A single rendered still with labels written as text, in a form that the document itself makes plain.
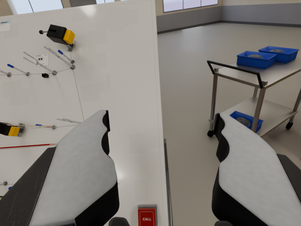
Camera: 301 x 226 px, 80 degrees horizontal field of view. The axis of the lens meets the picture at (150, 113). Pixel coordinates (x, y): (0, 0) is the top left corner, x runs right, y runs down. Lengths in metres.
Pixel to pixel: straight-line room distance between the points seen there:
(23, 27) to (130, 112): 0.55
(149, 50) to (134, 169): 0.40
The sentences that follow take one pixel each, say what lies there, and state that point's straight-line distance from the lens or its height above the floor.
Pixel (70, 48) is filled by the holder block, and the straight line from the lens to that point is 0.76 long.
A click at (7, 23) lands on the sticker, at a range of 0.98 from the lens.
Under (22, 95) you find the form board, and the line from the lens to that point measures 0.81.
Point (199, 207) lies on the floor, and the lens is 1.90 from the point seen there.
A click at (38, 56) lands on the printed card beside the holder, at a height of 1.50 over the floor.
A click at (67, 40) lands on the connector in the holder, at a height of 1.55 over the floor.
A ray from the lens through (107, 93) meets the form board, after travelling 0.64.
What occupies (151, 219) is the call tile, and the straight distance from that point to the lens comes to 0.60.
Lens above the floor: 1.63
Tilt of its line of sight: 32 degrees down
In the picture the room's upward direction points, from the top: 7 degrees counter-clockwise
